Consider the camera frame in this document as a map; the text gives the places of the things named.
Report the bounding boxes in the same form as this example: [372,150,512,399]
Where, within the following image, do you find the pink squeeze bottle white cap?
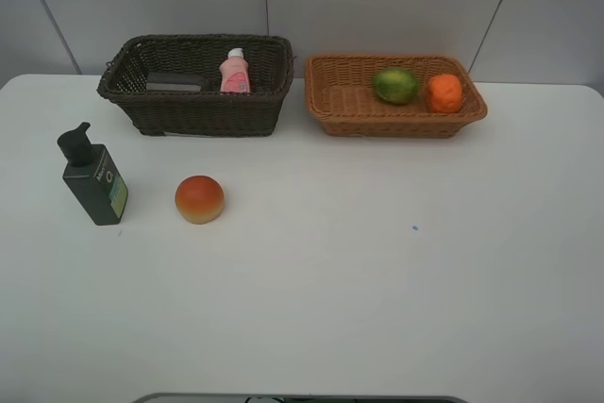
[220,48,251,93]

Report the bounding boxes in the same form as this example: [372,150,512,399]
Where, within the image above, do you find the dark brown wicker basket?
[97,34,294,137]

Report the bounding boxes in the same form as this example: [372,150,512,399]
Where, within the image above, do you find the orange tangerine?
[427,74,463,114]

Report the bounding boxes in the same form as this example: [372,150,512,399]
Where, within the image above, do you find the translucent pink plastic cup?
[145,72,210,92]

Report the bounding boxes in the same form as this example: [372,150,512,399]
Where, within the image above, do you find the black pump dispenser bottle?
[57,122,128,226]

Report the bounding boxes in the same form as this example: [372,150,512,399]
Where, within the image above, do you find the green lime fruit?
[372,67,419,105]

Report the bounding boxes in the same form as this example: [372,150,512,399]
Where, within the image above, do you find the light tan wicker basket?
[305,55,487,139]

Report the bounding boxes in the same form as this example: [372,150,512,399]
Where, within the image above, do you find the orange round bread bun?
[175,176,225,225]

